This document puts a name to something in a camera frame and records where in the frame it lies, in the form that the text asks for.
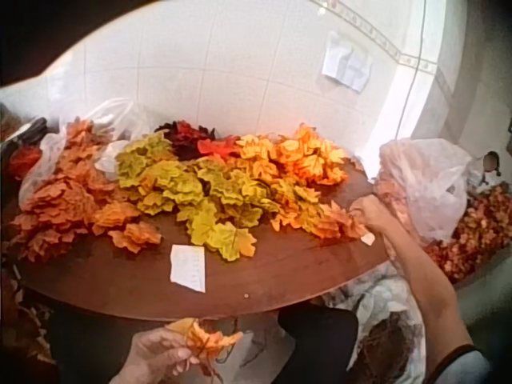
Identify clear plastic bag with leaves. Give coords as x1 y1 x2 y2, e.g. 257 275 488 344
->
374 137 474 243

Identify person's right hand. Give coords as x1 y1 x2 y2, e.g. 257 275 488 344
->
349 194 390 242

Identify pile of dull orange leaves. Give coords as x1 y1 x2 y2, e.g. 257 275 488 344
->
10 118 163 263

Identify heap of brown leaf garlands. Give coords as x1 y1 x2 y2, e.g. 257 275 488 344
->
0 263 57 367

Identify stack of pale orange leaves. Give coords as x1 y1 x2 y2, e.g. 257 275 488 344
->
314 201 370 242

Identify pile of yellow green leaves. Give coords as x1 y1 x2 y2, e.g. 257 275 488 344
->
114 132 321 263

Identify red bundle of leaves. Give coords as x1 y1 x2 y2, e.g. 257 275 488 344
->
6 144 43 182

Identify heap of reddish brown leaves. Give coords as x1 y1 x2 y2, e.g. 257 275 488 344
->
422 182 512 286

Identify white paper sheets on wall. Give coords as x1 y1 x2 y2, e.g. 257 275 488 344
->
321 30 374 94

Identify person's left hand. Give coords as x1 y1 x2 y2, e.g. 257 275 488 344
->
126 324 201 384

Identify crumpled clear plastic bag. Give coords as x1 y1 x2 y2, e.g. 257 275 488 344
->
18 98 151 197

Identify black objects heap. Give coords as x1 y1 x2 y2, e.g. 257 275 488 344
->
8 116 51 147

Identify white paper slip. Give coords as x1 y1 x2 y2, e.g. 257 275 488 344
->
169 244 207 294

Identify pile of bright orange leaves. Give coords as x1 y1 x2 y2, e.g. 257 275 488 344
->
234 122 350 188

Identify thin dark wall cable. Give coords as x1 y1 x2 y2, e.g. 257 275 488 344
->
394 0 427 140

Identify pile of dark red leaves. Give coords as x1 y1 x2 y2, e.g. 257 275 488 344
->
154 118 241 162

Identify orange leaf sprig with stem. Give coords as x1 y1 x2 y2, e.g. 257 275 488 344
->
166 317 245 384

